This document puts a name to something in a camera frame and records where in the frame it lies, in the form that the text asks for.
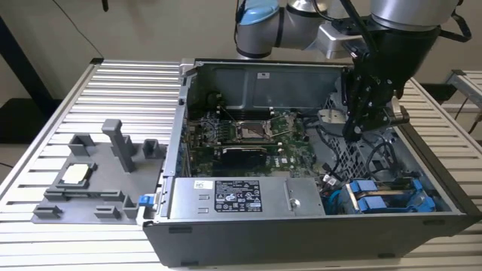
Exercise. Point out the hard disk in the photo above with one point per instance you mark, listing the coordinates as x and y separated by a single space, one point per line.
367 203

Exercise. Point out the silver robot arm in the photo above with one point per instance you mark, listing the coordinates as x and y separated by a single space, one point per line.
296 25

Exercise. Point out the black RAM slot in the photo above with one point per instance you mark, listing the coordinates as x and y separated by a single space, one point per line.
248 115

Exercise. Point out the aluminium slat side table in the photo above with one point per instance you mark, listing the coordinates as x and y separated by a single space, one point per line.
466 82

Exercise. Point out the small silver metal plate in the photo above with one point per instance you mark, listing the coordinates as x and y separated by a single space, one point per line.
331 117

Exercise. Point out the green motherboard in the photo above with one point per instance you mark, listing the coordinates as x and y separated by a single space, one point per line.
293 146

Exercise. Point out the CPU socket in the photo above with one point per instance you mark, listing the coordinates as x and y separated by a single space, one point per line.
249 132

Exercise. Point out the thin metal locking lever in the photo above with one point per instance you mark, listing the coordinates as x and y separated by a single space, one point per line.
227 113

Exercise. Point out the silver power supply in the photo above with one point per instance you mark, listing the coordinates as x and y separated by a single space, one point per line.
300 192

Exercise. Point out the black graphics card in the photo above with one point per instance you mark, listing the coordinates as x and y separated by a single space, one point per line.
240 158

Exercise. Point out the black and grey PC case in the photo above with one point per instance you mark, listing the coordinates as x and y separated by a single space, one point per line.
263 242

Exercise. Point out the blue case latch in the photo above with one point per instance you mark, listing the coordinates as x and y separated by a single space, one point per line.
144 201

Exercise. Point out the grey parts rack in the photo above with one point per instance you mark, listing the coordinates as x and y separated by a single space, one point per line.
105 175

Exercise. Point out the silver CPU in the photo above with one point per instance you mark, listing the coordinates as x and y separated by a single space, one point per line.
76 172

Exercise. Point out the silver camera bracket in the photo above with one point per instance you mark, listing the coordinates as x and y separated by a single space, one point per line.
331 36

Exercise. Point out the black stand frame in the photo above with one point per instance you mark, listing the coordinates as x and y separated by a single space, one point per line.
25 118

